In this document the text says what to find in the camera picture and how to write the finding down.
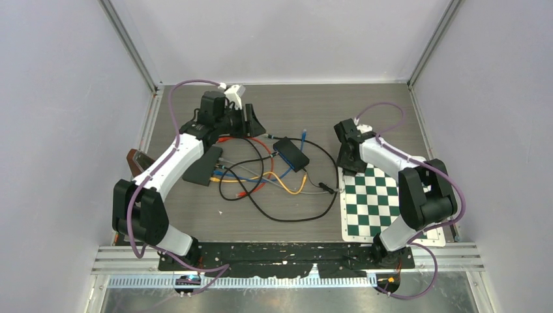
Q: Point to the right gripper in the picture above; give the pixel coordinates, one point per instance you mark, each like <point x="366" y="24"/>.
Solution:
<point x="342" y="162"/>

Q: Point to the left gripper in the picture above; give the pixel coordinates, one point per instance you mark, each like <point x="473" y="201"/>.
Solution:
<point x="257" y="128"/>

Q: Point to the black switch with blue ports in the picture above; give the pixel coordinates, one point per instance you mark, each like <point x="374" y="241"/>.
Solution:
<point x="291" y="154"/>

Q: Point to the plain black network switch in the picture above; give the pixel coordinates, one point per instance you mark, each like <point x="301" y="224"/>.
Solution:
<point x="200" y="172"/>

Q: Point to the black power adapter with cord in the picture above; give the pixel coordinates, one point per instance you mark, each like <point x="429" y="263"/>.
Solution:
<point x="336" y="188"/>

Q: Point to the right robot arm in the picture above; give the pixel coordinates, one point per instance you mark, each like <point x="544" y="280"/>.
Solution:
<point x="425" y="191"/>

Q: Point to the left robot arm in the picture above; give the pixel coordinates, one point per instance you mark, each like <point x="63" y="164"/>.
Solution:
<point x="138" y="205"/>

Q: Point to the green white chessboard mat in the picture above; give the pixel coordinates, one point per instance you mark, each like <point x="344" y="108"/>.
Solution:
<point x="368" y="204"/>

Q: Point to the brown object at left edge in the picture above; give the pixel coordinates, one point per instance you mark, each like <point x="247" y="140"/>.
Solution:
<point x="138" y="162"/>

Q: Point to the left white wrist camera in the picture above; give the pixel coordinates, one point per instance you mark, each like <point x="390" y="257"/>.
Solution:
<point x="233" y="93"/>

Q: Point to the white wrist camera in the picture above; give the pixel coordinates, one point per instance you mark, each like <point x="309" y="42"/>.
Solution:
<point x="363" y="128"/>
<point x="233" y="93"/>

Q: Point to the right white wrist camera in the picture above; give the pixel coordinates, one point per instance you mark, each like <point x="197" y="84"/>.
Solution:
<point x="363" y="128"/>

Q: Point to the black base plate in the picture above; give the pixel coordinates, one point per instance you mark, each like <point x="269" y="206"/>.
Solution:
<point x="292" y="260"/>

